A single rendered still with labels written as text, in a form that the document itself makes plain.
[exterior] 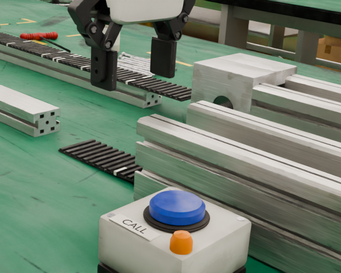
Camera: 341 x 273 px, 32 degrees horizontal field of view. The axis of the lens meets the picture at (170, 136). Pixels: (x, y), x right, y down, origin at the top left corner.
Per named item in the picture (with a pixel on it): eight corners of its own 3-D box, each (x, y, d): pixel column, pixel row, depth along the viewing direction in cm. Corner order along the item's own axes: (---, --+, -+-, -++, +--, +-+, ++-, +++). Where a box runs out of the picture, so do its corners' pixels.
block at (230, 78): (175, 137, 74) (181, 64, 71) (233, 118, 83) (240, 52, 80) (233, 159, 69) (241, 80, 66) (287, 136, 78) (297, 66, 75)
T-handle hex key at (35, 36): (18, 40, 123) (18, 32, 122) (56, 38, 127) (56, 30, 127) (49, 57, 111) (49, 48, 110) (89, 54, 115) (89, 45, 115)
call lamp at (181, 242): (164, 248, 38) (165, 232, 38) (179, 240, 39) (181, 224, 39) (182, 257, 37) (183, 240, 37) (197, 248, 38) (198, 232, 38)
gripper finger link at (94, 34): (97, 16, 57) (95, 83, 59) (71, 19, 54) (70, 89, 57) (119, 21, 55) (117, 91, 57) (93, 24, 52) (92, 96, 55)
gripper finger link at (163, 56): (172, 9, 64) (168, 69, 67) (151, 11, 62) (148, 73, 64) (194, 13, 62) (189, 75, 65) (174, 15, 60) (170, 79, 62)
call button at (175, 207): (136, 223, 42) (137, 198, 41) (173, 206, 45) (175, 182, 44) (178, 245, 40) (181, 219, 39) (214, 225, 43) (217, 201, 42)
